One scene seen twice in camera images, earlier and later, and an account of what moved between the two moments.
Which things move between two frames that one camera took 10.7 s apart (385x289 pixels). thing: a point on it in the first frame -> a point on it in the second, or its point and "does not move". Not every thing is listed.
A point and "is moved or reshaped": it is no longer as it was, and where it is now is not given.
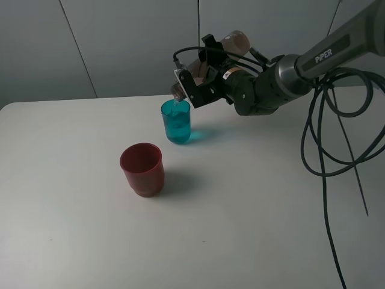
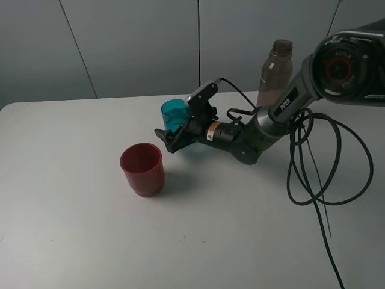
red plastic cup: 143,166 does not move
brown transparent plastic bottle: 237,43 is moved or reshaped
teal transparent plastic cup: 177,119 does not move
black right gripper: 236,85 -> 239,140
